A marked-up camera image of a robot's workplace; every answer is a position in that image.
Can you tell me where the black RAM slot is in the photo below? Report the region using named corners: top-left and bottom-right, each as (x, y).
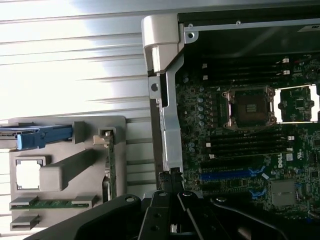
top-left (207, 133), bottom-right (294, 141)
top-left (201, 57), bottom-right (290, 64)
top-left (206, 140), bottom-right (292, 147)
top-left (202, 75), bottom-right (291, 82)
top-left (209, 152), bottom-right (292, 160)
top-left (201, 69), bottom-right (291, 76)
top-left (207, 146), bottom-right (294, 153)
top-left (201, 63), bottom-right (290, 70)

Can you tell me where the CPU socket with metal frame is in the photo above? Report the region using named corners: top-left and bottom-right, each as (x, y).
top-left (221, 84), bottom-right (278, 131)

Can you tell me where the grey plastic parts rack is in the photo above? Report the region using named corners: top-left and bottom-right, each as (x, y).
top-left (0, 115), bottom-right (129, 236)

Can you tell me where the long black expansion slot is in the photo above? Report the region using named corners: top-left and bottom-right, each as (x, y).
top-left (201, 186), bottom-right (265, 199)
top-left (199, 161), bottom-right (252, 170)

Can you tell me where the grey plastic case foot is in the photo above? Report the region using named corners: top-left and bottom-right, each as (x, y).
top-left (141, 14), bottom-right (185, 74)

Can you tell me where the silver chipset heatsink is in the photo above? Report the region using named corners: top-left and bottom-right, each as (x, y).
top-left (270, 179), bottom-right (296, 206)

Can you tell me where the silver open PC case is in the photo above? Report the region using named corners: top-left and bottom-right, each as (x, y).
top-left (141, 13), bottom-right (320, 226)

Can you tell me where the white rating label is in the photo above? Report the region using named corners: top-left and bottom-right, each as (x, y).
top-left (298, 22), bottom-right (320, 33)

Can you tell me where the silver open socket cover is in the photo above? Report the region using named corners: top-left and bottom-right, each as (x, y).
top-left (274, 85), bottom-right (320, 125)

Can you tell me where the blue expansion slot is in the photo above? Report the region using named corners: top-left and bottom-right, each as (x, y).
top-left (199, 171), bottom-right (264, 181)

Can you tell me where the green RAM stick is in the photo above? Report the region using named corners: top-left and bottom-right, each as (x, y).
top-left (11, 199), bottom-right (91, 209)

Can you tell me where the green Dell motherboard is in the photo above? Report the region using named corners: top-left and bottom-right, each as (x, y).
top-left (174, 53), bottom-right (320, 226)

